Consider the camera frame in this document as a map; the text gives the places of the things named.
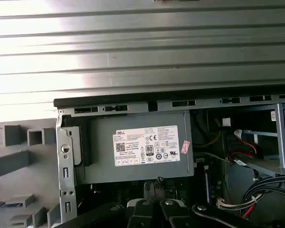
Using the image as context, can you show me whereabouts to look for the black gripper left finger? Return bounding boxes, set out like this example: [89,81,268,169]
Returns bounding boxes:
[58,199,160,228]

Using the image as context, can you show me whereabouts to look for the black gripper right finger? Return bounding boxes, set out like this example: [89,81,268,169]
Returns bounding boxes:
[159,199,257,228]

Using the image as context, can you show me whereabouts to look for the green motherboard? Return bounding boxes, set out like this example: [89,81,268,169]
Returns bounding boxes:
[76,163,228,212]

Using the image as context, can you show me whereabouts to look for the white power supply label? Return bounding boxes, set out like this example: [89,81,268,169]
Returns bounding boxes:
[112,125,180,167]

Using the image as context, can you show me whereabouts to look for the grey power supply unit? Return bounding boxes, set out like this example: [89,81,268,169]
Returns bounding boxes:
[74,111,196,185]

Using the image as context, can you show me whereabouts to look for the black PC case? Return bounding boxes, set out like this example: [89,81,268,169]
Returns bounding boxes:
[53,93,285,228]

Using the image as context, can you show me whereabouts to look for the grey parts rack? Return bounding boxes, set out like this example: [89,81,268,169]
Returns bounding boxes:
[0,118,62,228]

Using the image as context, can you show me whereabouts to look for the grey drive cage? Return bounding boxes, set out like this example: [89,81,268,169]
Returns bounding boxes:
[228,102,285,178]

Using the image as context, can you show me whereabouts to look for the black cable bundle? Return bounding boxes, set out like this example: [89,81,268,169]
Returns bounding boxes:
[241,174,285,220]

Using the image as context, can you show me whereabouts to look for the yellow wire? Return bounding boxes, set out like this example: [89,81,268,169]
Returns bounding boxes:
[196,118,226,148]

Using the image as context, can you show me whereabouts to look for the red wire at drive cage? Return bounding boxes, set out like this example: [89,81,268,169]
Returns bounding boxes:
[228,139,257,160]

